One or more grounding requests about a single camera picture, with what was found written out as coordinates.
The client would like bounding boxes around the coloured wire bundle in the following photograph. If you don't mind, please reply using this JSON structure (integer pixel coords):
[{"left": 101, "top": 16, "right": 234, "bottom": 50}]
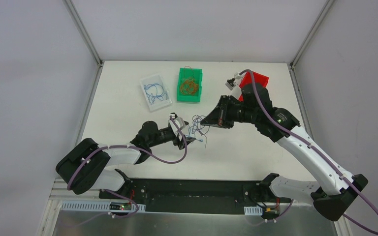
[{"left": 184, "top": 114, "right": 211, "bottom": 149}]

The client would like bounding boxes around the orange wire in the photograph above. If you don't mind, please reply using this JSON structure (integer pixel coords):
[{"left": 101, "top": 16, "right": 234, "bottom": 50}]
[{"left": 179, "top": 66, "right": 199, "bottom": 97}]

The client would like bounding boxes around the blue wire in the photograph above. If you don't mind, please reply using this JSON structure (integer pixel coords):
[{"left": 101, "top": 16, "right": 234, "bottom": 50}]
[{"left": 143, "top": 83, "right": 169, "bottom": 105}]

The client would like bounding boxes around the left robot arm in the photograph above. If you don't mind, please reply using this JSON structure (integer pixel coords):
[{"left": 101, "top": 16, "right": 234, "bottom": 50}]
[{"left": 55, "top": 118, "right": 196, "bottom": 199}]

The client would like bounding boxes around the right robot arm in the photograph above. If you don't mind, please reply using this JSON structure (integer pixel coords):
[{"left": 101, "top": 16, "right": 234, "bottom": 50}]
[{"left": 201, "top": 83, "right": 368, "bottom": 221}]

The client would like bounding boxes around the red plastic bin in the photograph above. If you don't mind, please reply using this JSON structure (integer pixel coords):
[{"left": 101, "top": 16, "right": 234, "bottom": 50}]
[{"left": 236, "top": 70, "right": 272, "bottom": 107}]

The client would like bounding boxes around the white plastic bin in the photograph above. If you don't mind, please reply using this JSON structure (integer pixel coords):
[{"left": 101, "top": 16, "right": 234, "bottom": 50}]
[{"left": 140, "top": 74, "right": 172, "bottom": 112}]

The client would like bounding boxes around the green plastic bin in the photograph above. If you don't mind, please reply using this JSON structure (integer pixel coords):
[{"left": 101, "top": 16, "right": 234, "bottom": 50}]
[{"left": 177, "top": 66, "right": 203, "bottom": 103}]

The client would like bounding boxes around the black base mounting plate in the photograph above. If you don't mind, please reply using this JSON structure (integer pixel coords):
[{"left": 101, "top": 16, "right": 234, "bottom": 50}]
[{"left": 118, "top": 178, "right": 276, "bottom": 215}]

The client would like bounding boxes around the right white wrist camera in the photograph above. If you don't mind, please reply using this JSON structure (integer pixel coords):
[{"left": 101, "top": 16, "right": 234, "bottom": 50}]
[{"left": 225, "top": 74, "right": 243, "bottom": 90}]

